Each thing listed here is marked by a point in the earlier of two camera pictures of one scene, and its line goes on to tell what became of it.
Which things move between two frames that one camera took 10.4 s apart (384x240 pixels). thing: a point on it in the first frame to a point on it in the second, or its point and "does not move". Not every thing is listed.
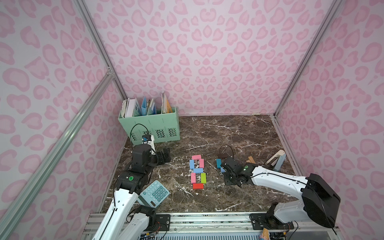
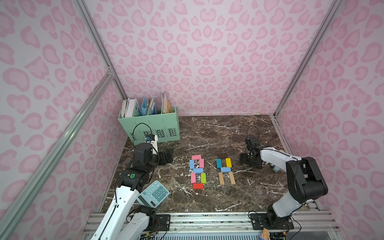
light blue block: (198, 170) does not move
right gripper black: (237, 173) to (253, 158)
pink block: (193, 177) does not move
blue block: (191, 164) does not move
